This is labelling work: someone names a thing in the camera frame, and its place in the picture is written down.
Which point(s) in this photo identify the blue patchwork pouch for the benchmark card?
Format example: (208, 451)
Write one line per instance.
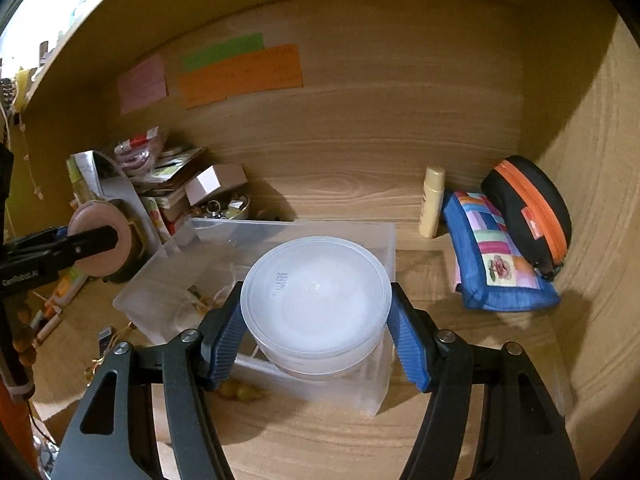
(480, 260)

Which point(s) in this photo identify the yellow lotion bottle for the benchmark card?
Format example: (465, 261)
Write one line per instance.
(431, 200)

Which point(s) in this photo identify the black case orange zip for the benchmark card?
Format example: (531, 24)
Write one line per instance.
(530, 200)

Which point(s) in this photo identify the folded white paper sheet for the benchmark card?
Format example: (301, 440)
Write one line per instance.
(112, 180)

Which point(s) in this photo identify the fruit print carton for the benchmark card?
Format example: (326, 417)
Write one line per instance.
(156, 220)

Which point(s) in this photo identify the green orange snack packet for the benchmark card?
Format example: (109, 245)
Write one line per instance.
(69, 287)

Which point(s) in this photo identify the stack of books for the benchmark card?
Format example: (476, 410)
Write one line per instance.
(170, 170)

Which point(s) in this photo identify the clear plastic bin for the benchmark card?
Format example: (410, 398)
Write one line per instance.
(155, 285)

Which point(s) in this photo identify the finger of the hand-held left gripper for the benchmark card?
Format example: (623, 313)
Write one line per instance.
(85, 247)
(35, 241)

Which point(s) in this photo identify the orange sticky note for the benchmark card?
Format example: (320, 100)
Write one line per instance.
(240, 80)

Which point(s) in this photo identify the pink sticky note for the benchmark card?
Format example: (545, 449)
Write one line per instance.
(142, 84)

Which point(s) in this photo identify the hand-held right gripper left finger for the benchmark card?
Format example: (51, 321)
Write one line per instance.
(222, 347)

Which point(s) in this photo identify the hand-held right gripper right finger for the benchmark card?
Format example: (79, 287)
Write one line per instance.
(407, 347)

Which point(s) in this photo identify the white round tape roll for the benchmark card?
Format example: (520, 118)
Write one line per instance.
(315, 300)

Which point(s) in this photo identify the green sticky note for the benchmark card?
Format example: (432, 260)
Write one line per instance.
(220, 52)

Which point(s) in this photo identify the white small box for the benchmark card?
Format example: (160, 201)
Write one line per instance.
(215, 180)

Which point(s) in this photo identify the round pale pink gadget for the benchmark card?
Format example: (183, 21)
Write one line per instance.
(100, 217)

